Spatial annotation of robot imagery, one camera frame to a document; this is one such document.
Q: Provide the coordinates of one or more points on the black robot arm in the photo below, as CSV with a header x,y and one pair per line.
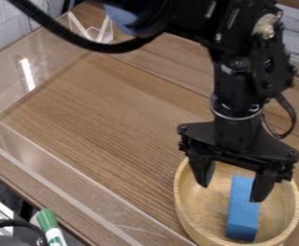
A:
x,y
242,33

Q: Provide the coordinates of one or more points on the clear acrylic corner bracket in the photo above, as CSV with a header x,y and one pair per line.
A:
x,y
101,34

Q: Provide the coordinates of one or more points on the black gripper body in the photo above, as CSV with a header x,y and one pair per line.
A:
x,y
239,142

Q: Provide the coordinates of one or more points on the clear acrylic tray wall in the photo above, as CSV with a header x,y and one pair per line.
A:
x,y
91,212

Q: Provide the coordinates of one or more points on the green white marker pen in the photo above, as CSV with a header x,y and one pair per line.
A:
x,y
48,225

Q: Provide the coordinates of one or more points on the blue rectangular block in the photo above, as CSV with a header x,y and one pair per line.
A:
x,y
243,211

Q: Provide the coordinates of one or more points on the brown wooden bowl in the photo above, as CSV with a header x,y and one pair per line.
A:
x,y
201,208

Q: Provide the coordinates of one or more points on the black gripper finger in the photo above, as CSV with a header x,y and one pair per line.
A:
x,y
262,185
201,164

